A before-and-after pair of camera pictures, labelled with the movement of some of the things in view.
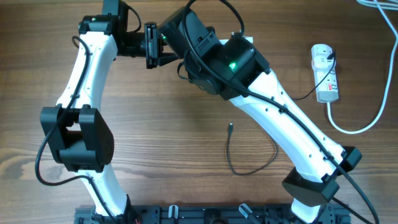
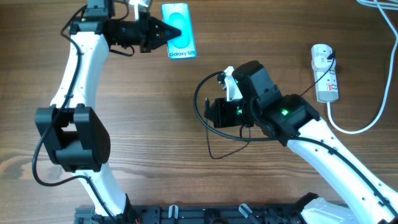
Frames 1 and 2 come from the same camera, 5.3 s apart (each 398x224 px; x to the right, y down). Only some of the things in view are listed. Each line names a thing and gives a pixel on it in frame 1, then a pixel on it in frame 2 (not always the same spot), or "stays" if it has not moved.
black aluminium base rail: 211,214 stays
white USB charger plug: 321,61 stays
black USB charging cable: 231,129 -> 207,101
